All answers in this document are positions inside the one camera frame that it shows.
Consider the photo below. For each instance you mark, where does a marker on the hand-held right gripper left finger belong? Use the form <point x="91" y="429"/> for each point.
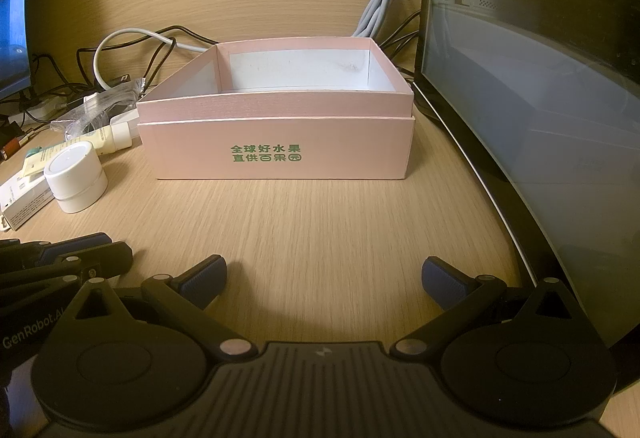
<point x="204" y="283"/>

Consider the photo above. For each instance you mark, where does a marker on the clear plastic bag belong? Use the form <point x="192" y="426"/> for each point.
<point x="95" y="106"/>

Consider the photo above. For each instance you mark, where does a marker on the white round jar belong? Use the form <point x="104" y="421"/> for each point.
<point x="75" y="178"/>

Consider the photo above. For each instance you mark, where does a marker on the glass panel computer case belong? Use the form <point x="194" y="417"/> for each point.
<point x="540" y="93"/>

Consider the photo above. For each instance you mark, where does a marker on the pink cardboard box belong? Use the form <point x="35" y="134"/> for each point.
<point x="280" y="143"/>

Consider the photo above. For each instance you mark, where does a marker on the pale yellow cream tube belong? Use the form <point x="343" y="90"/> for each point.
<point x="102" y="141"/>

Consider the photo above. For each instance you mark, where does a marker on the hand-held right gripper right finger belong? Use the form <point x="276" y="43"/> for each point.
<point x="445" y="283"/>

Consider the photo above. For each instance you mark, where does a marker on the white small carton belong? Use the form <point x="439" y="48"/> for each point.
<point x="22" y="200"/>

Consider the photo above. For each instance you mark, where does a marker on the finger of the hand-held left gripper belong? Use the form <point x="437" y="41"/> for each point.
<point x="100" y="259"/>
<point x="52" y="252"/>

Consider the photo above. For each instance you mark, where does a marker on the computer monitor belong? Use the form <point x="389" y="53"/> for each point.
<point x="12" y="43"/>

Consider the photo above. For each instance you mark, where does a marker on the white power plug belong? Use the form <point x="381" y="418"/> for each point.
<point x="125" y="118"/>

